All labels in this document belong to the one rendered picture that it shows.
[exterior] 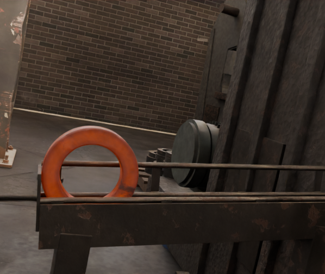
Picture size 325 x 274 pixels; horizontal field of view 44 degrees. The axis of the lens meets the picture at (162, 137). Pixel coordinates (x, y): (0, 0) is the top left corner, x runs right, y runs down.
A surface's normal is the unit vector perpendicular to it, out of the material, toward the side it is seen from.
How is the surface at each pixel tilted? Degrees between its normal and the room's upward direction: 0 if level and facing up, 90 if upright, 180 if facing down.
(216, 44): 90
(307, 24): 90
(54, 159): 90
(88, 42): 90
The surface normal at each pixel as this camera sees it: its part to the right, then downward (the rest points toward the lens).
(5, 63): 0.25, 0.17
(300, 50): -0.94, -0.15
